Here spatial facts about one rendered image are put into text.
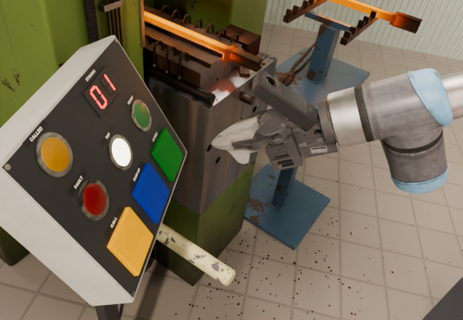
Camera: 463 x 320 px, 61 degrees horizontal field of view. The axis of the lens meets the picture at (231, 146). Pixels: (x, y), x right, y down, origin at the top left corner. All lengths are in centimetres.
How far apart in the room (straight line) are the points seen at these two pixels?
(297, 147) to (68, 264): 39
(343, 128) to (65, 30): 58
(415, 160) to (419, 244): 153
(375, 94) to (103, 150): 41
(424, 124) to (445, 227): 175
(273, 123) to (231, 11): 77
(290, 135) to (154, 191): 25
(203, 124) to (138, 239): 52
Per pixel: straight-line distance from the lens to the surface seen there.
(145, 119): 71
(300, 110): 62
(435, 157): 69
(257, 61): 107
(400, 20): 154
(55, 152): 54
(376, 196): 230
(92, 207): 57
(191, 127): 111
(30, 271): 187
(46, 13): 85
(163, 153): 73
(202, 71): 106
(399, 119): 62
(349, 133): 62
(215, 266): 103
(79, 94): 60
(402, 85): 62
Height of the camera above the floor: 152
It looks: 41 degrees down
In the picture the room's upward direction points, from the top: 8 degrees clockwise
